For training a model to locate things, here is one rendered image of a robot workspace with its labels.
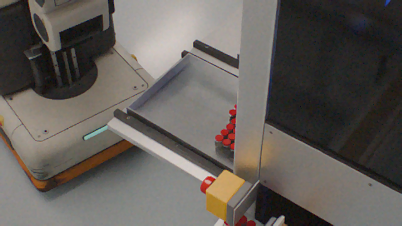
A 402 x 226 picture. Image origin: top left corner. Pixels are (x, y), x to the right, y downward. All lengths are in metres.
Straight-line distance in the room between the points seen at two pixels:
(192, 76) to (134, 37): 1.53
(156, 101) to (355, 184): 0.69
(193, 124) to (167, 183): 1.00
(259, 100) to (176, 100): 0.55
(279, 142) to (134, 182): 1.47
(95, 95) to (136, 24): 0.84
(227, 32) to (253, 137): 0.69
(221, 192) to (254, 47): 0.35
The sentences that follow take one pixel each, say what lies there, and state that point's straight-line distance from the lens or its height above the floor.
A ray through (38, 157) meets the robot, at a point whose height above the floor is 0.26.
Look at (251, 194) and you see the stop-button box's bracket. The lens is 1.32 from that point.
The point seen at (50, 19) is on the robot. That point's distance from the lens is 2.11.
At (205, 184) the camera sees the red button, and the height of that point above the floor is 1.01.
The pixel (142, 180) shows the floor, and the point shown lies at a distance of 2.60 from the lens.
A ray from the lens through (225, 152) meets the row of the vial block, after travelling 1.52.
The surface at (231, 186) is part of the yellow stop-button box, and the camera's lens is 1.30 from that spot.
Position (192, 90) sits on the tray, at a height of 0.88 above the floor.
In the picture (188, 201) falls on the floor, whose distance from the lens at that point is 2.53.
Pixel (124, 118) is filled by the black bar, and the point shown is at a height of 0.90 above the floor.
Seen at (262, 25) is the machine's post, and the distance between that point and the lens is 1.03.
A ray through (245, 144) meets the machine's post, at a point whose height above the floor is 1.12.
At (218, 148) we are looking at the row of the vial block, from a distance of 1.53.
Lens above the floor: 2.08
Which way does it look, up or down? 47 degrees down
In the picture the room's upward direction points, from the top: straight up
